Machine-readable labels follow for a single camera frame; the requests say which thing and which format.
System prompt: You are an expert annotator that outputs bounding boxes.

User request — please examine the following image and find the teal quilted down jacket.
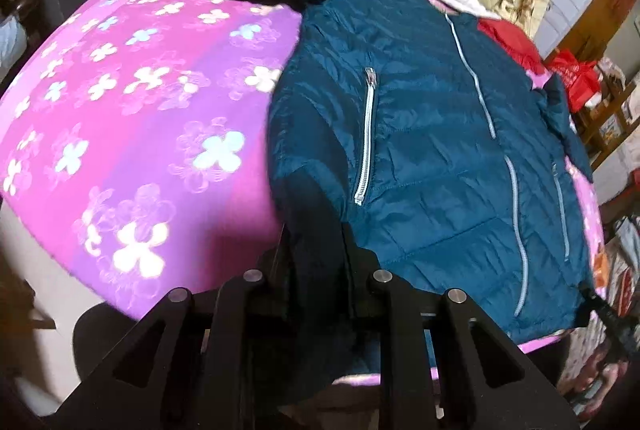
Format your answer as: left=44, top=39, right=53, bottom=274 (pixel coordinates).
left=247, top=0, right=591, bottom=403

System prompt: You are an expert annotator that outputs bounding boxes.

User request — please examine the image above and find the wooden chair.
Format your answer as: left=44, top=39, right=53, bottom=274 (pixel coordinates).
left=574, top=76, right=639, bottom=170

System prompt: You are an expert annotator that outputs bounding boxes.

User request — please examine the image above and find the pink floral bed sheet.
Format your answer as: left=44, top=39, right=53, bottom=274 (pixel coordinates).
left=0, top=0, right=609, bottom=386

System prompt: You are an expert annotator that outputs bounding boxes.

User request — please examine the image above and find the red shopping bag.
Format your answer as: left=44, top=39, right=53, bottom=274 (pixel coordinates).
left=548, top=50, right=600, bottom=114

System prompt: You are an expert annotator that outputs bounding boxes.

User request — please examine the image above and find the red cushion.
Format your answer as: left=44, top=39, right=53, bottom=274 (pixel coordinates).
left=477, top=18, right=547, bottom=76

